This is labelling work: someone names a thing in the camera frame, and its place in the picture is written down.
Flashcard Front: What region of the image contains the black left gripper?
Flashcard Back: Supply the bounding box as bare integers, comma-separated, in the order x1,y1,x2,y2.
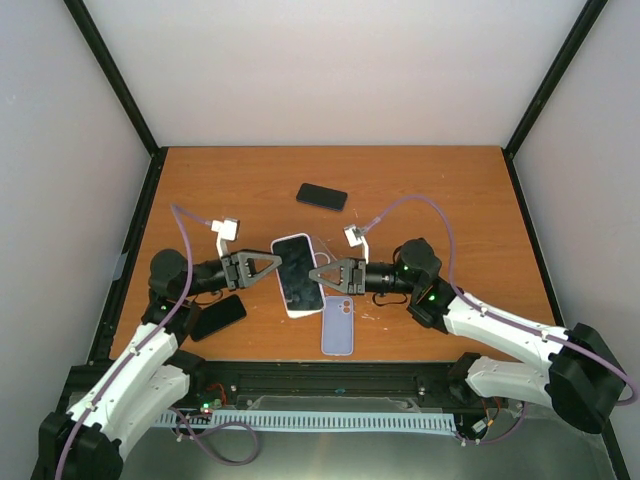
182,248,283,297

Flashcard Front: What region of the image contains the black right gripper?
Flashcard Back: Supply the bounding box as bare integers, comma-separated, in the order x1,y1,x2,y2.
309,257,418,296

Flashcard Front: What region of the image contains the white-edged black phone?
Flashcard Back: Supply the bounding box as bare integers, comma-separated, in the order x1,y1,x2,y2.
271,233,325,319

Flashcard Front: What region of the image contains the clear magsafe phone case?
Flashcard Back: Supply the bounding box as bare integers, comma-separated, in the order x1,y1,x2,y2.
311,236,337,267

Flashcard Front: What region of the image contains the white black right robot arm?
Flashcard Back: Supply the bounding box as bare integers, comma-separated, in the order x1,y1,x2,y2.
309,238,629,434

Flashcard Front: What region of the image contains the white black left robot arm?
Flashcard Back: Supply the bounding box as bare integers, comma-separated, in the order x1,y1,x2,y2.
32,249,282,479

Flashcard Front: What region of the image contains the lavender plain phone case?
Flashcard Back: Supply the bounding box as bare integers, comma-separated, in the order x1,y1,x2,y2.
321,296,355,356

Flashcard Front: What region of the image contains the blue-edged black phone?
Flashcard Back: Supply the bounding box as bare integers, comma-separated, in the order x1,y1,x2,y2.
296,183,348,212

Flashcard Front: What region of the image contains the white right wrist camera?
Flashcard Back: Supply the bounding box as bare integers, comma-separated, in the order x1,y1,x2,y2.
343,224,370,263

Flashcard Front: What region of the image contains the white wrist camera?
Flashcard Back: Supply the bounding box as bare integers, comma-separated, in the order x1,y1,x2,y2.
210,218,239,258
343,224,370,263

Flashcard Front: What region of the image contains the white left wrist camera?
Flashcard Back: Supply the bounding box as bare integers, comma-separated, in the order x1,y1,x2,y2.
210,218,239,258

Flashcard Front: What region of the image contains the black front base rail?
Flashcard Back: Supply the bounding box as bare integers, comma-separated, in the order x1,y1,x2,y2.
69,360,599,416

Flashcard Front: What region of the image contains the black left side rail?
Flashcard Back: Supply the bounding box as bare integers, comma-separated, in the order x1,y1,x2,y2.
87,147,169,364

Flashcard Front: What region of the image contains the light blue slotted cable duct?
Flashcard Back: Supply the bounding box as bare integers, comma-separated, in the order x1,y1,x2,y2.
152,409,458,432

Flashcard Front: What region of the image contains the black right side rail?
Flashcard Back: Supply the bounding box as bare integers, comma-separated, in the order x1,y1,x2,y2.
501,147,581,372

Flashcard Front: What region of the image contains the black left rear frame post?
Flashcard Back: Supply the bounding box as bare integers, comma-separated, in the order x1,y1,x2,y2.
63,0,160,157

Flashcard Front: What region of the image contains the black frame post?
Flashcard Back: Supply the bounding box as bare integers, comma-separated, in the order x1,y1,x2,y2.
503,0,608,162
63,0,160,157

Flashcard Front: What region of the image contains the black right rear frame post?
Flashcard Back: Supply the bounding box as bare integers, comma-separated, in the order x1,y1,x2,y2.
503,0,608,162

